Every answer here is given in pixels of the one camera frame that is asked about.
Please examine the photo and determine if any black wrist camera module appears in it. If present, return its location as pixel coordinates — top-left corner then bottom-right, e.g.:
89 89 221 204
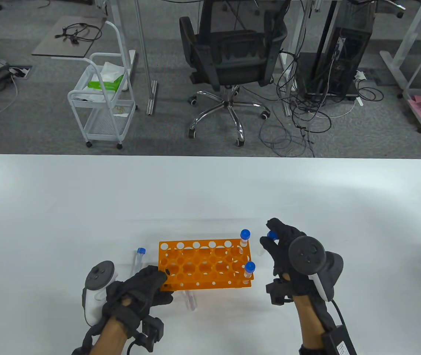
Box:
127 317 165 352
266 279 294 305

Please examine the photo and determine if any white wire utility cart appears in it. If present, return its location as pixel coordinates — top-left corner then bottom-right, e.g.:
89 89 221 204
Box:
67 20 138 150

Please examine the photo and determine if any orange test tube rack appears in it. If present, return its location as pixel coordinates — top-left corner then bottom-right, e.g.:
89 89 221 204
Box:
158 239 255 293

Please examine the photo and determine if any person's left hand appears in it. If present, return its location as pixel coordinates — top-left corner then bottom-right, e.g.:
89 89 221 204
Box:
101 264 175 318

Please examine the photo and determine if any white plastic bag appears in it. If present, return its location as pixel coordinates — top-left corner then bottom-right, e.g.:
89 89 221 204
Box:
101 61 126 82

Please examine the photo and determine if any green packet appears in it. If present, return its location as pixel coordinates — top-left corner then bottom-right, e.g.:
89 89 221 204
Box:
87 75 125 92

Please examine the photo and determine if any white desk frame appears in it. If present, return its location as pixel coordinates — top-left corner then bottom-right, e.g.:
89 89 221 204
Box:
380 0 421 89

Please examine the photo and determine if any floor socket box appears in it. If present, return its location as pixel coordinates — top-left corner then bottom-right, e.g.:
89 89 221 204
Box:
8 65 33 79

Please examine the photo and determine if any white desk leg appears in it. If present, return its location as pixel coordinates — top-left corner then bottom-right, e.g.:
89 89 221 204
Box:
280 0 320 117
135 0 158 116

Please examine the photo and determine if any person's right forearm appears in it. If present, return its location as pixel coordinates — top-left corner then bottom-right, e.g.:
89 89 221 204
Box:
292 296 338 355

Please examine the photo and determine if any black office chair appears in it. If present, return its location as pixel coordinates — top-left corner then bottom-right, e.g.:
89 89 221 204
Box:
179 0 289 147

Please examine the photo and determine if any tangle of black cables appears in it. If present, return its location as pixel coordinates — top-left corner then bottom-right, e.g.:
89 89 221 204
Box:
258 50 384 158

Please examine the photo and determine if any black battery pack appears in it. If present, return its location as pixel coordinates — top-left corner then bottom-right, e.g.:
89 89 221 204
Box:
321 324 358 355

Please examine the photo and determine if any black computer tower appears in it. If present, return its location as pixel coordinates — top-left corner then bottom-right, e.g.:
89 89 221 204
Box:
296 25 373 101

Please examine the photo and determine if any white and grey VR controller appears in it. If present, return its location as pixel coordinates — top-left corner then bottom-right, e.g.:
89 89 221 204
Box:
81 261 119 327
288 236 344 302

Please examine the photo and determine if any black cable bundle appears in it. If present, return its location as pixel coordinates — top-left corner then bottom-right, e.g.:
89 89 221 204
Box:
54 22 103 45

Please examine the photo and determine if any person's right hand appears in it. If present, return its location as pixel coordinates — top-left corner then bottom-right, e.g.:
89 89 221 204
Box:
259 217 322 302

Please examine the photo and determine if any grey board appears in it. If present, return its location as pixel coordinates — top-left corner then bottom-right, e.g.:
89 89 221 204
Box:
32 16 107 58

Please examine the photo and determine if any thick black cable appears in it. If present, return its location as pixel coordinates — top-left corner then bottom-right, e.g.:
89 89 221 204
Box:
71 325 102 355

